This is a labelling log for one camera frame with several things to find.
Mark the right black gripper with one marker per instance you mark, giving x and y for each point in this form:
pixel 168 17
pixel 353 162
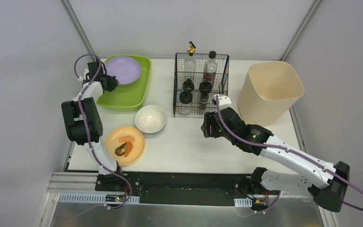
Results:
pixel 208 127

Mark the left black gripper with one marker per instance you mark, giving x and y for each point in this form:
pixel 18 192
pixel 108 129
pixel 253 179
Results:
pixel 110 82

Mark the purple plate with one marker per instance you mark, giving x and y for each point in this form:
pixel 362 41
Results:
pixel 126 69

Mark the small brown spice bottle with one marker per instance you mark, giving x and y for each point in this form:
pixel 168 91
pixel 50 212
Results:
pixel 203 99

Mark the salt grinder jar black lid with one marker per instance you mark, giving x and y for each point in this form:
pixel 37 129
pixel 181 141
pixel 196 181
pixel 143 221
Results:
pixel 205 87

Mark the white spice jar black cap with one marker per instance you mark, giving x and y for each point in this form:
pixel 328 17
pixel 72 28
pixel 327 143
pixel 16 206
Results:
pixel 188 85

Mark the white ceramic bowl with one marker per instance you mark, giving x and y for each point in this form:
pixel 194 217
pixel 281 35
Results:
pixel 150 119

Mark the clear bottle red label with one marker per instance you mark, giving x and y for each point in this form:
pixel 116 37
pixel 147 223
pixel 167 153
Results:
pixel 210 68

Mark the yellow plate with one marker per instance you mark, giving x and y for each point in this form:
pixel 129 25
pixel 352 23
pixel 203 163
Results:
pixel 112 143

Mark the clear bottle gold pourer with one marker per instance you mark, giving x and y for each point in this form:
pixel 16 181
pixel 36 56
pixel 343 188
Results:
pixel 190 61

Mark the pepper grinder jar black lid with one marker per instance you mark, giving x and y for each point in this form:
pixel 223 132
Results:
pixel 185 97

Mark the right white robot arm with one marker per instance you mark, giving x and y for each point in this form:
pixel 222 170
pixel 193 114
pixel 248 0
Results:
pixel 320 180

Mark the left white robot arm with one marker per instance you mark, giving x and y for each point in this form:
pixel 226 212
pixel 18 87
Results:
pixel 83 124

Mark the green plastic tub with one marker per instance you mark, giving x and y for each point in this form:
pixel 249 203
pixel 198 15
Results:
pixel 128 97

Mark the orange melon slice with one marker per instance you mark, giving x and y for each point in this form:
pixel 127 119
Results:
pixel 126 139

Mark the orange food piece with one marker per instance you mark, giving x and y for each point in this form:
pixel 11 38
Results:
pixel 128 148

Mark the dark mussel shell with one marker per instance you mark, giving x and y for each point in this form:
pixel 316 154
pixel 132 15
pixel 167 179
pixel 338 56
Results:
pixel 120 151

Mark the beige plastic bin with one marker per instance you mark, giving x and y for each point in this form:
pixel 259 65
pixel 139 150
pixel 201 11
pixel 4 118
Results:
pixel 269 90

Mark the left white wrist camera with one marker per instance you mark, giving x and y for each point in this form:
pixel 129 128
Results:
pixel 85 76

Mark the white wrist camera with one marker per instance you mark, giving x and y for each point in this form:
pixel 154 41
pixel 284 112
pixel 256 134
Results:
pixel 222 101
pixel 85 76

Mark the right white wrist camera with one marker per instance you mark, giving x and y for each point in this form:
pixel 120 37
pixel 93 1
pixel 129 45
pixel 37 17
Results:
pixel 222 101

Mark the black wire basket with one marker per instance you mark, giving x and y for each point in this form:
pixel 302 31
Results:
pixel 192 94

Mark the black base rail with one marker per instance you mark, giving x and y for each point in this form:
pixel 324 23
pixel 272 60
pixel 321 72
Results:
pixel 182 188

